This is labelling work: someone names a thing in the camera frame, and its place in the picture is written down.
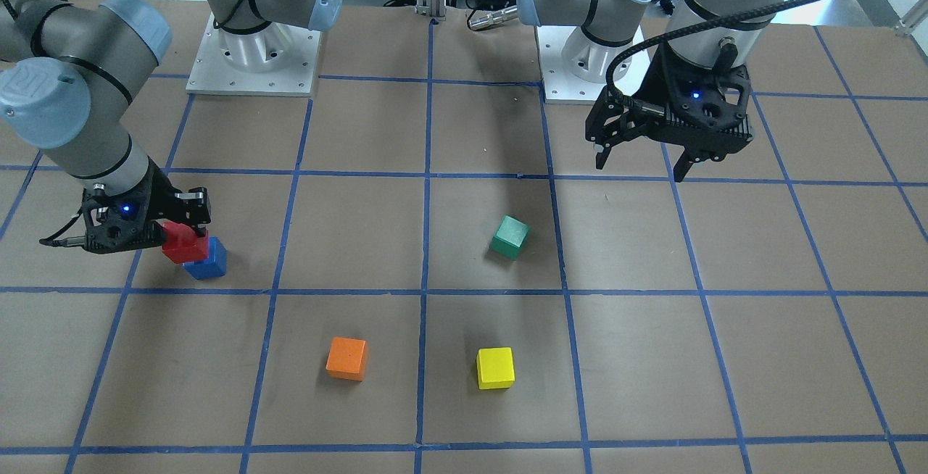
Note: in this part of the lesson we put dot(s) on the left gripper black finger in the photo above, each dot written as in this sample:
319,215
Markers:
606,138
686,161

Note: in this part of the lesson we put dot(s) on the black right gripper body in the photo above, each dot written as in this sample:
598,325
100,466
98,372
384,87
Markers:
167,198

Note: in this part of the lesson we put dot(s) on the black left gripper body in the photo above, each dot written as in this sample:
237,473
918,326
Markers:
658,84

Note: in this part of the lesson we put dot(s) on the red wooden block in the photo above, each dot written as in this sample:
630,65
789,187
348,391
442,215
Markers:
182,245

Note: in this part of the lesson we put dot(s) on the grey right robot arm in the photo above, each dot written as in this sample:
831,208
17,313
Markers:
74,73

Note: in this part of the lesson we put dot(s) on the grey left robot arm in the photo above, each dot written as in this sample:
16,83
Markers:
699,29

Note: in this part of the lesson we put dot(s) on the blue wooden block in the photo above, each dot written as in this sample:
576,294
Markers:
215,263

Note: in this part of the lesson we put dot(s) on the green wooden block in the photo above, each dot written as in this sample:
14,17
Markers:
510,237

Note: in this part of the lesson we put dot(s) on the orange wooden block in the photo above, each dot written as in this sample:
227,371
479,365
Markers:
347,358

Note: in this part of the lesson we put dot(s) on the yellow wooden block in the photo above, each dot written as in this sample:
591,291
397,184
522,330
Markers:
495,367

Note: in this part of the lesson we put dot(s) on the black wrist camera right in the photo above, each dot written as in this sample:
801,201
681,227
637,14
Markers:
113,235

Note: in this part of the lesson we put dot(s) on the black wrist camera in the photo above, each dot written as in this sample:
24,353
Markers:
704,112
113,235

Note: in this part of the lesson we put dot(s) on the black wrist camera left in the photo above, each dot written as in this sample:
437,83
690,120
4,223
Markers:
704,112

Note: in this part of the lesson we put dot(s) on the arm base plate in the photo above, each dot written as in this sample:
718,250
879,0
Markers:
281,60
573,67

